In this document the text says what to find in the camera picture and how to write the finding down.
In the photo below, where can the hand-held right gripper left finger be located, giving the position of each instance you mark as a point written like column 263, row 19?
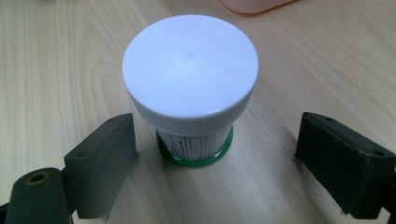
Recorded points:
column 99, row 168

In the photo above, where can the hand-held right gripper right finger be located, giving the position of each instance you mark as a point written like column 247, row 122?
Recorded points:
column 339, row 168

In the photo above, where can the white-lidded jar with green base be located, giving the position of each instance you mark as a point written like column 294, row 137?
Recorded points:
column 190, row 74

